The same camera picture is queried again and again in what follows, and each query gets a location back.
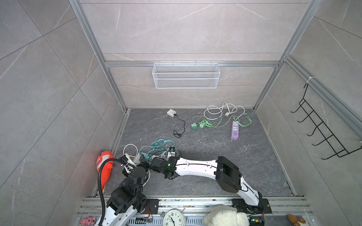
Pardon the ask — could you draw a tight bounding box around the white multicolour power strip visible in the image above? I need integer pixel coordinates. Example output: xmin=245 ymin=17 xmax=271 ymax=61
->
xmin=133 ymin=151 xmax=176 ymax=164

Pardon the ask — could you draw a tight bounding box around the teal usb cable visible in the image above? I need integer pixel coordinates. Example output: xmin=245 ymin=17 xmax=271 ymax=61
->
xmin=138 ymin=138 xmax=176 ymax=155

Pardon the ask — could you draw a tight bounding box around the black thin cable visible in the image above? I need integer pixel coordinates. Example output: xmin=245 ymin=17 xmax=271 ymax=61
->
xmin=173 ymin=112 xmax=187 ymax=139

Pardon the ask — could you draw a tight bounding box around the white square charger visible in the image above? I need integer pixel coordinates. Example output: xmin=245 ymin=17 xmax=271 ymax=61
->
xmin=167 ymin=109 xmax=177 ymax=117

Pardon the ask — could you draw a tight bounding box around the purple power strip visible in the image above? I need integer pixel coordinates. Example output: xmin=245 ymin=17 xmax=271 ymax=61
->
xmin=231 ymin=121 xmax=239 ymax=140

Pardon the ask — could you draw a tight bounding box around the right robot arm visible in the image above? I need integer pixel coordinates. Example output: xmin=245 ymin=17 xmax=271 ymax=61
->
xmin=150 ymin=156 xmax=263 ymax=212

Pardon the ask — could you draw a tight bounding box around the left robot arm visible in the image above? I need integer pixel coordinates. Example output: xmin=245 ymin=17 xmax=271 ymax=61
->
xmin=95 ymin=155 xmax=153 ymax=226

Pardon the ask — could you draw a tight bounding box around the red plush toy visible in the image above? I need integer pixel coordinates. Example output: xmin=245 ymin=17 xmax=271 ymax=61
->
xmin=96 ymin=151 xmax=114 ymax=191

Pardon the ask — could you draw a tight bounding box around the green charger left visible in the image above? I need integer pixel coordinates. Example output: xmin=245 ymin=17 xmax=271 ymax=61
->
xmin=191 ymin=123 xmax=198 ymax=130

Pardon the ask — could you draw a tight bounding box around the white analog clock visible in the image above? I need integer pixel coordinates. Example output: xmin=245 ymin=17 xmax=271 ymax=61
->
xmin=163 ymin=209 xmax=186 ymax=226

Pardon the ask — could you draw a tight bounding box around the pink plush toy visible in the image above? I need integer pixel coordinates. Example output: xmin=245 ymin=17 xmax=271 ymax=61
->
xmin=79 ymin=216 xmax=96 ymax=226

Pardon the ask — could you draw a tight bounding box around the white plush toy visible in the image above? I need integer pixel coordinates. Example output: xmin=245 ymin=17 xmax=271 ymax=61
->
xmin=203 ymin=205 xmax=249 ymax=226

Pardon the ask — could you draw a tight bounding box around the brown plush toy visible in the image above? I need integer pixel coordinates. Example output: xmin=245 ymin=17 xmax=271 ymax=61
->
xmin=288 ymin=214 xmax=308 ymax=226

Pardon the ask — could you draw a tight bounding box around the white power strip cord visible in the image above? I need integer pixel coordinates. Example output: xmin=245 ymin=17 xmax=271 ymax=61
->
xmin=122 ymin=144 xmax=150 ymax=187

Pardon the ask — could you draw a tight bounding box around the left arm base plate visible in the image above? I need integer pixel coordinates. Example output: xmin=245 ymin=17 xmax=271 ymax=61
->
xmin=142 ymin=199 xmax=160 ymax=215

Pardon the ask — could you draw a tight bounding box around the white cable with plug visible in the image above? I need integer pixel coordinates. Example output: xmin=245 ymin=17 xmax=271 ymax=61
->
xmin=203 ymin=102 xmax=246 ymax=121

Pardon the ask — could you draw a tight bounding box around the green thin cable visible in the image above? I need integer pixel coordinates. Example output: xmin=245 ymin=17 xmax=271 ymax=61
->
xmin=192 ymin=112 xmax=253 ymax=128

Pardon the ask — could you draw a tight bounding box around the white wire mesh basket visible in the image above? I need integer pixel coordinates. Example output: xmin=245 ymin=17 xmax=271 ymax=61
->
xmin=152 ymin=63 xmax=221 ymax=89

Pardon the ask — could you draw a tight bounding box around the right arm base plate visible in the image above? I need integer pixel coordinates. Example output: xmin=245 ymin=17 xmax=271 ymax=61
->
xmin=232 ymin=199 xmax=272 ymax=214

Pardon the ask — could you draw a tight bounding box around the black wire hook rack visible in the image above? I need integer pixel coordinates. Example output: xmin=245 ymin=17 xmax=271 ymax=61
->
xmin=291 ymin=83 xmax=362 ymax=161

